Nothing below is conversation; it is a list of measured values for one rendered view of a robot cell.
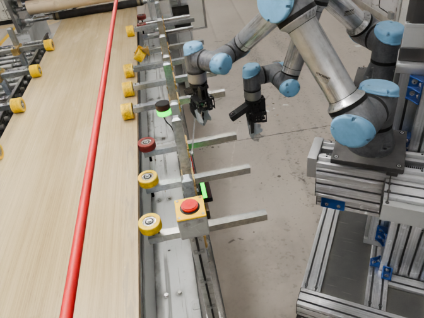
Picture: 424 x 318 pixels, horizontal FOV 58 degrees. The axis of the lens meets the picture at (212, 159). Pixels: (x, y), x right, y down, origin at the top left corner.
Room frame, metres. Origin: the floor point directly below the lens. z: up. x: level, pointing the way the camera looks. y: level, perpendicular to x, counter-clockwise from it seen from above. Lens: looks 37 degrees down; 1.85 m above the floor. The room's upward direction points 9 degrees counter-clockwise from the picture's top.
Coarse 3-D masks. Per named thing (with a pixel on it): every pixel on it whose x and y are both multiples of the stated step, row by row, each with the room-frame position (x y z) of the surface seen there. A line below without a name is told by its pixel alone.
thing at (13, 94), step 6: (48, 36) 3.56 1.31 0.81; (42, 42) 3.30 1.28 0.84; (36, 54) 3.03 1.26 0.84; (42, 54) 3.21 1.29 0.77; (30, 60) 2.91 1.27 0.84; (6, 78) 2.93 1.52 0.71; (24, 78) 2.63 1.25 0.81; (18, 84) 2.47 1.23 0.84; (18, 90) 2.44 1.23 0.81; (12, 96) 2.30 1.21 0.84; (0, 102) 2.75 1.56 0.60; (6, 102) 2.21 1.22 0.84; (0, 114) 2.06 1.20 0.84; (6, 114) 2.13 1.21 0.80; (12, 114) 2.20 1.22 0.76; (0, 120) 2.03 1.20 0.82; (6, 126) 2.06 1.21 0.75; (0, 132) 1.96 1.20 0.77
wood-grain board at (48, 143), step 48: (96, 48) 2.78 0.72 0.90; (48, 96) 2.08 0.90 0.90; (96, 96) 1.98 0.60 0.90; (48, 144) 1.54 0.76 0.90; (0, 192) 1.23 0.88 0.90; (48, 192) 1.18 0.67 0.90; (96, 192) 1.14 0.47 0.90; (0, 240) 0.96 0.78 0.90; (48, 240) 0.92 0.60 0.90; (96, 240) 0.89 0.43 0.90; (0, 288) 0.75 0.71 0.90; (48, 288) 0.72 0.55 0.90; (96, 288) 0.70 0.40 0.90
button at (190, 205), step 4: (188, 200) 0.66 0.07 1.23; (192, 200) 0.66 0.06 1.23; (184, 204) 0.65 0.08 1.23; (188, 204) 0.65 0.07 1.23; (192, 204) 0.64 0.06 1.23; (196, 204) 0.64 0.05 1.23; (184, 208) 0.64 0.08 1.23; (188, 208) 0.63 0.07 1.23; (192, 208) 0.63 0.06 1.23; (196, 208) 0.64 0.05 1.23; (188, 212) 0.63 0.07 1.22
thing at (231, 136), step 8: (208, 136) 1.47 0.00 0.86; (216, 136) 1.46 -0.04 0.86; (224, 136) 1.45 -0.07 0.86; (232, 136) 1.45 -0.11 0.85; (168, 144) 1.45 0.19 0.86; (200, 144) 1.44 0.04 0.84; (208, 144) 1.44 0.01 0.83; (152, 152) 1.42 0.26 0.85; (160, 152) 1.42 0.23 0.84; (168, 152) 1.43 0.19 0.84
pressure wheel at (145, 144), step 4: (140, 140) 1.45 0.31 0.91; (144, 140) 1.44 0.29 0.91; (148, 140) 1.45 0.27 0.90; (152, 140) 1.44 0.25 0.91; (140, 144) 1.41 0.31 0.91; (144, 144) 1.41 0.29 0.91; (148, 144) 1.41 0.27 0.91; (152, 144) 1.41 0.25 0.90; (140, 148) 1.41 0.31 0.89; (144, 148) 1.40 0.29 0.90; (148, 148) 1.40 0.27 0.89; (152, 148) 1.40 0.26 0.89; (144, 152) 1.40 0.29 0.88; (152, 160) 1.43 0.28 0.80
